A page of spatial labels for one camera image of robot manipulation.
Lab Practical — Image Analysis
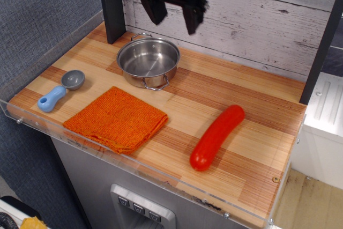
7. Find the yellow tape piece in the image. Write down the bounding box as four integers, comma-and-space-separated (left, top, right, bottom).
20, 217, 48, 229

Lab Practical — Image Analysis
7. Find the grey toy fridge cabinet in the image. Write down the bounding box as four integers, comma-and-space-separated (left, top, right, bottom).
52, 138, 243, 228

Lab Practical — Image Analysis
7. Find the black corrugated cable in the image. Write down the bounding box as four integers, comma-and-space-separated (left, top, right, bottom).
0, 212, 18, 229

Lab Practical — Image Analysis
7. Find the white side cabinet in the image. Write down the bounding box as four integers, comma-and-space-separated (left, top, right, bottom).
290, 72, 342, 189

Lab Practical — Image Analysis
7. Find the silver steel pot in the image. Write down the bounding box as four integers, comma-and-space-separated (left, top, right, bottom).
116, 33, 181, 91

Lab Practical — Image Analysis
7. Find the dark upright post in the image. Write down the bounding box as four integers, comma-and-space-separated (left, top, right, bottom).
101, 0, 126, 44
299, 0, 342, 105

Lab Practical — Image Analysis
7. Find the blue grey ice cream scoop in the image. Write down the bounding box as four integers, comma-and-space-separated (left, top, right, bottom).
37, 70, 85, 113

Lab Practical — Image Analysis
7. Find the silver dispenser button panel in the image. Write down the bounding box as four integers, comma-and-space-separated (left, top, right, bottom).
110, 183, 176, 228

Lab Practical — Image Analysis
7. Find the dark right upright post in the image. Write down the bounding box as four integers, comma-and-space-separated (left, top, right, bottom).
299, 0, 342, 105

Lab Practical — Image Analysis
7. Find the red toy sausage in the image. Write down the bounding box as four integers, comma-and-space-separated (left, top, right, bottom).
189, 105, 245, 171

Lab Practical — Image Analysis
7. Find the orange knitted cloth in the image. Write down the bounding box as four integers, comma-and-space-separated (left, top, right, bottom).
63, 87, 168, 154

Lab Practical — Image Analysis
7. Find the clear acrylic table guard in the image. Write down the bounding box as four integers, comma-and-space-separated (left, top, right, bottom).
1, 11, 308, 228

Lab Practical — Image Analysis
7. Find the dark left upright post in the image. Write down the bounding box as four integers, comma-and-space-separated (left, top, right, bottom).
101, 0, 126, 44

